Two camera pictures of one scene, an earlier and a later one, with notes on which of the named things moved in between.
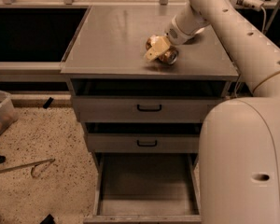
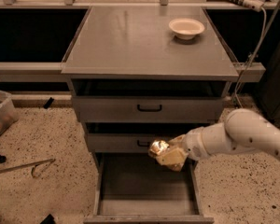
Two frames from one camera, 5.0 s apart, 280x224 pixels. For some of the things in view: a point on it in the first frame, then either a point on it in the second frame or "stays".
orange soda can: [170, 56] -> [158, 147]
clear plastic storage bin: [4, 116] stays
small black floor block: [48, 103] stays
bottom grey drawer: [147, 188] stays
